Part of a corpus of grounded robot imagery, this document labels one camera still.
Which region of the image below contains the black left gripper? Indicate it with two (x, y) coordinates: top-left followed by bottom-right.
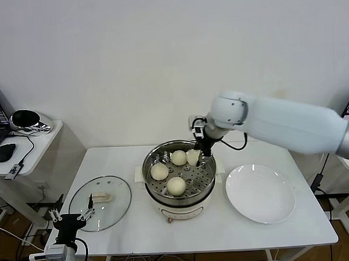
(46, 192), (97, 246)

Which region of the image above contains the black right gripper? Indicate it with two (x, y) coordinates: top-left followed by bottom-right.
(195, 134), (219, 167)

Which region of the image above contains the white steamed baozi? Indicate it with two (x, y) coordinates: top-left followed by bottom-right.
(186, 148), (201, 167)
(166, 176), (187, 197)
(150, 162), (170, 181)
(170, 149), (189, 167)

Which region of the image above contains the round glass lid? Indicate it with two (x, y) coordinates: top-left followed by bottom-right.
(67, 174), (134, 233)

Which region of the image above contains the perforated steel steamer basket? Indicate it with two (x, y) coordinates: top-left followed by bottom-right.
(141, 138), (219, 203)

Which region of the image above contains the plain white side table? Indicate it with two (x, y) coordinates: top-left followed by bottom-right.
(0, 118), (90, 229)

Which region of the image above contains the large white round plate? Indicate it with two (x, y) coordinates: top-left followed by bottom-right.
(224, 162), (297, 227)

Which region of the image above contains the grey usb hub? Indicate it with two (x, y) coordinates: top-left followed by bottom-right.
(3, 163), (25, 181)

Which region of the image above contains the black computer mouse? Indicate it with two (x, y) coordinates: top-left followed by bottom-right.
(0, 143), (18, 163)

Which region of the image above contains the shiny chrome rounded device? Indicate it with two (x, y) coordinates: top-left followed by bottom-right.
(8, 108), (54, 135)

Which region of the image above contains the black power adapter brick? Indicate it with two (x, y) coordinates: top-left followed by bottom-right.
(309, 173), (324, 191)

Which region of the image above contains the white side table with label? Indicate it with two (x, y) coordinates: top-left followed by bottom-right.
(307, 151), (349, 238)

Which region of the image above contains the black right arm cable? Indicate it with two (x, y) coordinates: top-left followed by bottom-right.
(219, 132), (249, 152)

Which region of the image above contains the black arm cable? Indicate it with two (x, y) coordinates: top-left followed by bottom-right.
(219, 132), (249, 152)
(72, 237), (89, 261)

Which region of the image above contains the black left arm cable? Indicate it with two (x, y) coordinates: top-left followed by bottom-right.
(72, 237), (89, 261)

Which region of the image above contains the white floor cable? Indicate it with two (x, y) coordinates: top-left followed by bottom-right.
(0, 222), (45, 255)

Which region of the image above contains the black usb hub cable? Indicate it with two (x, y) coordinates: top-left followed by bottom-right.
(7, 132), (36, 166)

